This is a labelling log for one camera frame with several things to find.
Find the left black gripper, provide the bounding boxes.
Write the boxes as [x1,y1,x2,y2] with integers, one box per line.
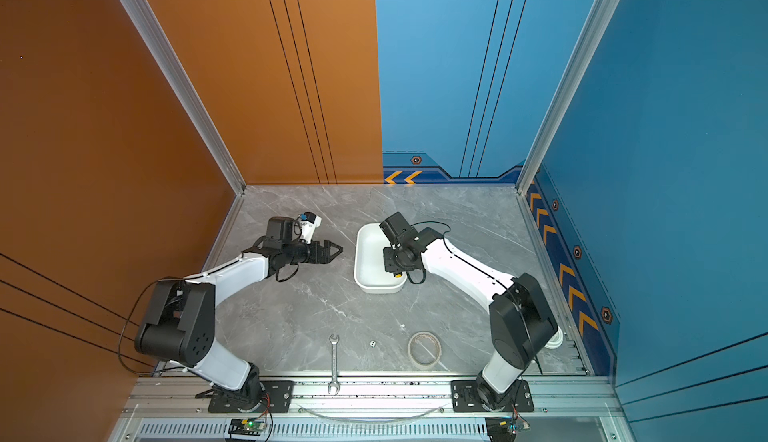
[283,240,343,266]

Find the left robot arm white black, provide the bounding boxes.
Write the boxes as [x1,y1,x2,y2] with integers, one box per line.
[134,212,343,412]

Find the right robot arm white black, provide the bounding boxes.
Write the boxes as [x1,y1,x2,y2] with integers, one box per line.
[379,212,564,411]

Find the white plastic bin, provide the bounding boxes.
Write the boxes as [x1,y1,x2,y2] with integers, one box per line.
[354,223,406,295]

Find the silver wrench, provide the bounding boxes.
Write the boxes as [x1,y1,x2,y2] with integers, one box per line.
[328,334,340,396]

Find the clear tape roll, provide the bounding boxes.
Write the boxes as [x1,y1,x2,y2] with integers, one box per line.
[407,331,442,370]

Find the left green circuit board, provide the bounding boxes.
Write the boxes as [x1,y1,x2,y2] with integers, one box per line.
[226,418,270,441]

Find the green circuit board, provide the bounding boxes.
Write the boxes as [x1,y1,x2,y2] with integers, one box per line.
[226,418,270,441]
[485,418,518,442]

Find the right green circuit board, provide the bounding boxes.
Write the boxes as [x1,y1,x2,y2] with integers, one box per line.
[485,418,518,442]

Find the white vent grille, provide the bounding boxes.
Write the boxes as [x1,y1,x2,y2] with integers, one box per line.
[134,418,490,441]

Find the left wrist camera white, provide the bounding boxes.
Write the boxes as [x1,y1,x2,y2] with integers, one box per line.
[298,211,322,244]

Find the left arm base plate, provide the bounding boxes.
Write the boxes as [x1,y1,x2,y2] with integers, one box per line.
[196,380,294,415]

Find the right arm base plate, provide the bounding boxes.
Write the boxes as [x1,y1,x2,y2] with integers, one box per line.
[450,379,535,413]

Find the left aluminium corner post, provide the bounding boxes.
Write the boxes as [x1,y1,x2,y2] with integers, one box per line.
[119,0,247,196]

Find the aluminium corner post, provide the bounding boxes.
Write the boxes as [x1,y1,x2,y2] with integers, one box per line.
[516,0,621,196]
[119,0,247,196]

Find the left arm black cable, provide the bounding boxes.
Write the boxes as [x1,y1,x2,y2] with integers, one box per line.
[116,276,181,375]

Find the aluminium front rail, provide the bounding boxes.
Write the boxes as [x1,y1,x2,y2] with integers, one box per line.
[120,374,624,419]

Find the right aluminium corner post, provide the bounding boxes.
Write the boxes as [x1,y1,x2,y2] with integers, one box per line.
[516,0,621,196]

